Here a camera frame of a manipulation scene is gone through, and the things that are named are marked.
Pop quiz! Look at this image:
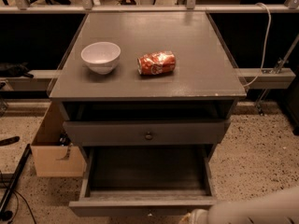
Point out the black pole on floor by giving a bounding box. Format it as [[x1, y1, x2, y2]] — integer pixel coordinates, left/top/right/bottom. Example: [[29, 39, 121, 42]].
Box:
[[0, 145, 31, 219]]

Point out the cardboard box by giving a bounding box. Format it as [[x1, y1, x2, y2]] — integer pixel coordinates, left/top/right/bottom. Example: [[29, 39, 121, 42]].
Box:
[[31, 103, 86, 177]]

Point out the metal railing frame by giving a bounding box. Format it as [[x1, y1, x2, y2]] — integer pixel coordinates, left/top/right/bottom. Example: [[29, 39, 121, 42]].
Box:
[[0, 0, 299, 15]]

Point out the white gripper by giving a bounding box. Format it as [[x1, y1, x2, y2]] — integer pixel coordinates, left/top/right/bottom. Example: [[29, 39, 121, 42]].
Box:
[[187, 209, 208, 224]]

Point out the grey wooden drawer cabinet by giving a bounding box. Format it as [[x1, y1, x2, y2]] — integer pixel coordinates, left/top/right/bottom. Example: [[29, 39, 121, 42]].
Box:
[[50, 12, 246, 122]]

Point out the crushed orange soda can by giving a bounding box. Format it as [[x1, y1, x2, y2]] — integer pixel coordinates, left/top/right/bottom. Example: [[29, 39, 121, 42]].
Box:
[[137, 51, 176, 76]]

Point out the grey drawer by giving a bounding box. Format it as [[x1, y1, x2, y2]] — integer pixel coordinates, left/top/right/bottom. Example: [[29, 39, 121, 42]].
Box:
[[63, 119, 230, 147], [69, 146, 217, 217]]

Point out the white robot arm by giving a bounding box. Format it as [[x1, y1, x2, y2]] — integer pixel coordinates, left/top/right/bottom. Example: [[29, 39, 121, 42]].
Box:
[[187, 186, 299, 224]]

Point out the black bag on ledge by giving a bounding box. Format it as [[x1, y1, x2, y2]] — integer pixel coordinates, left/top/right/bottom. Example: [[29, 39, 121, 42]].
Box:
[[0, 63, 34, 78]]

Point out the black tool on floor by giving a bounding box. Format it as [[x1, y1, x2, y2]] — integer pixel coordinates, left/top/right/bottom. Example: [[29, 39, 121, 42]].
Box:
[[0, 136, 20, 147]]

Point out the white ceramic bowl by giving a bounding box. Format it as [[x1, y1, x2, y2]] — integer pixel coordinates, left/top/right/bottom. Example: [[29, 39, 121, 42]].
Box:
[[81, 42, 121, 75]]

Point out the white cable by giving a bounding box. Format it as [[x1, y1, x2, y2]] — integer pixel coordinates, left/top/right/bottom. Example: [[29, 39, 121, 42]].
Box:
[[242, 2, 272, 88]]

